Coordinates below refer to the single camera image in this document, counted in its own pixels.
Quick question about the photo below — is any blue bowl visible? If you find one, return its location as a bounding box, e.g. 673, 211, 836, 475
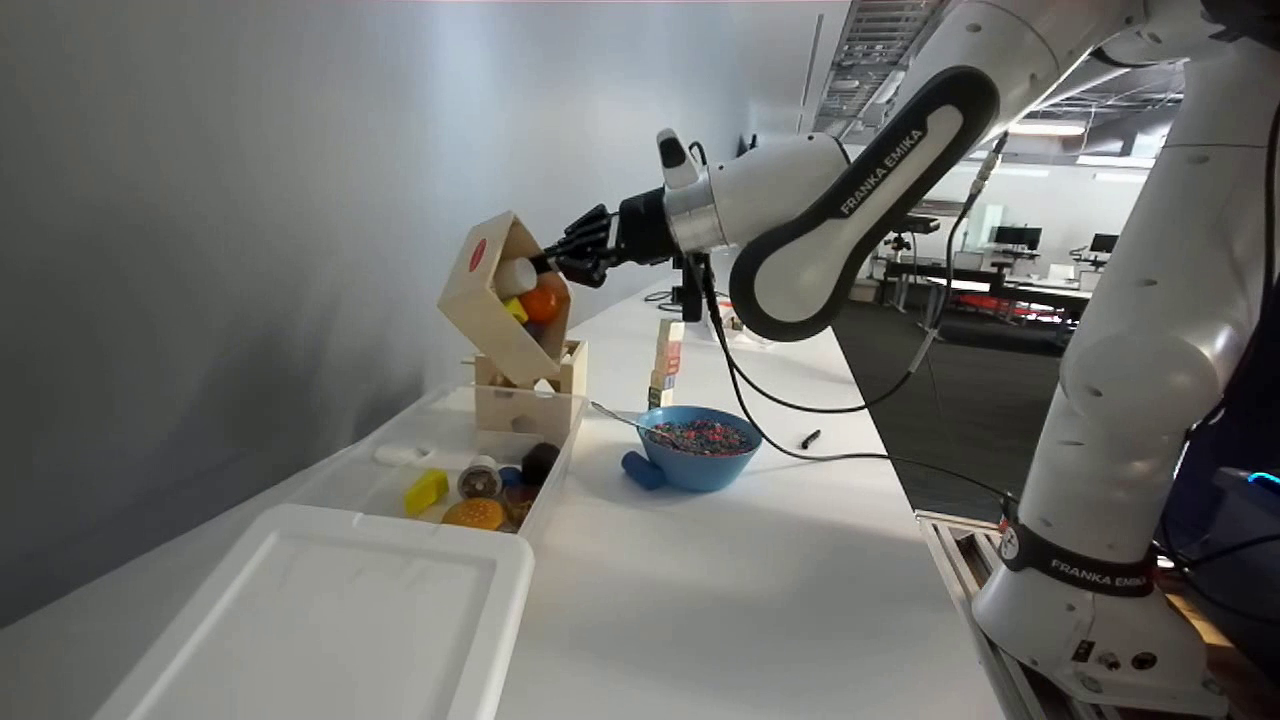
636, 403, 769, 497

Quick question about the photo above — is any clear plastic container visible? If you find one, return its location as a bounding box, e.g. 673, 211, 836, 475
285, 384, 579, 545

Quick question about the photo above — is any yellow block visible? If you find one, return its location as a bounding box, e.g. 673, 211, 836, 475
402, 470, 453, 519

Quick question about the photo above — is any white cylinder block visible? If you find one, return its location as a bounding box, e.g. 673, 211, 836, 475
493, 255, 539, 300

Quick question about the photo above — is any blue cylinder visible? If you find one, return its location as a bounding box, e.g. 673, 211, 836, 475
615, 450, 673, 491

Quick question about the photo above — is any orange ball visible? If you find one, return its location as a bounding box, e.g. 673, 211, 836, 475
516, 279, 571, 332

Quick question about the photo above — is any small wooden box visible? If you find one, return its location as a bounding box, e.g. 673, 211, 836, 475
436, 209, 578, 391

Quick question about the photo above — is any tall wooden block red label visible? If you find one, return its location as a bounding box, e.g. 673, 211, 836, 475
645, 315, 688, 411

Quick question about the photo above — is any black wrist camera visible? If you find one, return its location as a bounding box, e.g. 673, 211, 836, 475
673, 255, 713, 325

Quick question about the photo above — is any white plastic lid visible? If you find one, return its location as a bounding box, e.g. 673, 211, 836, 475
94, 502, 539, 720

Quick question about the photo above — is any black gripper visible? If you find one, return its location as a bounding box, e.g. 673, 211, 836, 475
538, 187, 676, 291

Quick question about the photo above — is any wooden shape sorter cube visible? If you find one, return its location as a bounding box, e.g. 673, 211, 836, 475
473, 335, 593, 452

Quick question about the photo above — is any black cable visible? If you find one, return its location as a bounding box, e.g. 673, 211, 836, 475
691, 284, 923, 472
713, 126, 1012, 411

